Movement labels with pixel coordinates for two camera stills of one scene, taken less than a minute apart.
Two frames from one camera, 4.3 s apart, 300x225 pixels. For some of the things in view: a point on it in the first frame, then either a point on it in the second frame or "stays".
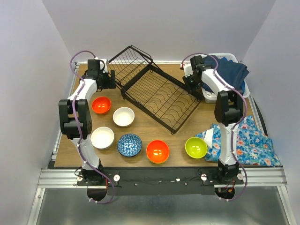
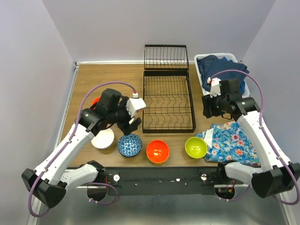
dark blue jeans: x=233 y=72 stays
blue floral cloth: x=254 y=147 stays
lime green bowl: x=196 y=147 stays
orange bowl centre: x=157 y=152 stays
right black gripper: x=191 y=88 → x=207 y=101
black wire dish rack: x=161 y=97 → x=168 y=106
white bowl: x=101 y=137 stays
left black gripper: x=111 y=83 → x=127 y=128
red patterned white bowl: x=129 y=145 stays
